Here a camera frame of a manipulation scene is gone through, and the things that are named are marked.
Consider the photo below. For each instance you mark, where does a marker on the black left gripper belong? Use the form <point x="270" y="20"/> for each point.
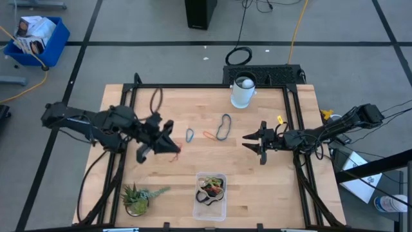
<point x="149" y="132"/>

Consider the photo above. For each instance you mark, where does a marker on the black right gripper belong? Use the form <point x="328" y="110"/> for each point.
<point x="270" y="140"/>

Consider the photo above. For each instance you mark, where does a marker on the small blue rubber band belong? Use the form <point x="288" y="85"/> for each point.
<point x="192" y="138"/>

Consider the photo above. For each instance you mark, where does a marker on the dark red rubber band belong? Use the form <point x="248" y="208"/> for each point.
<point x="215" y="192"/>

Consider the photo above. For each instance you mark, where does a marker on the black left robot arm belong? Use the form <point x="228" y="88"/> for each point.
<point x="74" y="119"/>

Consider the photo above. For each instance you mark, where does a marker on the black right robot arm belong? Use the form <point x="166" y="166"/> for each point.
<point x="338" y="127"/>

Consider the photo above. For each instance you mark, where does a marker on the small orange rubber band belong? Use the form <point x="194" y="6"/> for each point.
<point x="210" y="135"/>

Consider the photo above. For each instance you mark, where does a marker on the clear plastic bin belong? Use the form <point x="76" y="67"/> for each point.
<point x="209" y="214"/>

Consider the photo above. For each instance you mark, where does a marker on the pale blue cylindrical cup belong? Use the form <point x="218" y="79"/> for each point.
<point x="239" y="96"/>

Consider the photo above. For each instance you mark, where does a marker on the white ball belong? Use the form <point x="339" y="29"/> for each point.
<point x="248" y="83"/>

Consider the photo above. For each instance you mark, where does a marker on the potted succulent plant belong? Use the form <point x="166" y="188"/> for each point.
<point x="136" y="198"/>

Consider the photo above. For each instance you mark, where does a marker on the yellow connector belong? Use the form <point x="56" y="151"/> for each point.
<point x="327" y="114"/>

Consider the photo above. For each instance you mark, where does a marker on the black power adapter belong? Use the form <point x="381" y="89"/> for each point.
<point x="343" y="139"/>

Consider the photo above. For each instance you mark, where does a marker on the white flat box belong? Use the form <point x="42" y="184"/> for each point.
<point x="357" y="187"/>

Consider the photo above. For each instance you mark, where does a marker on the black metal bar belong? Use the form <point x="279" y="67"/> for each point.
<point x="370" y="167"/>

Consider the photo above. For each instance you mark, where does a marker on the black tower box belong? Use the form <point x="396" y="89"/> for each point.
<point x="199" y="13"/>

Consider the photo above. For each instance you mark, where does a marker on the blue plastic crate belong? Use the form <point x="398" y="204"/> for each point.
<point x="54" y="48"/>

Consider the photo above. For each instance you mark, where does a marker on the white bottle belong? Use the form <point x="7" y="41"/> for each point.
<point x="389" y="203"/>

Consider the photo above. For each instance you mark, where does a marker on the white printed carton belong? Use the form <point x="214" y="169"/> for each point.
<point x="27" y="25"/>
<point x="30" y="45"/>

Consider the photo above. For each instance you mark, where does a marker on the gray metal floor foot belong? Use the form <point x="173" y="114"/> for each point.
<point x="38" y="4"/>
<point x="13" y="80"/>

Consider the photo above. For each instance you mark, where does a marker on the black equipment base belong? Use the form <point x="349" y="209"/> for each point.
<point x="3" y="112"/>

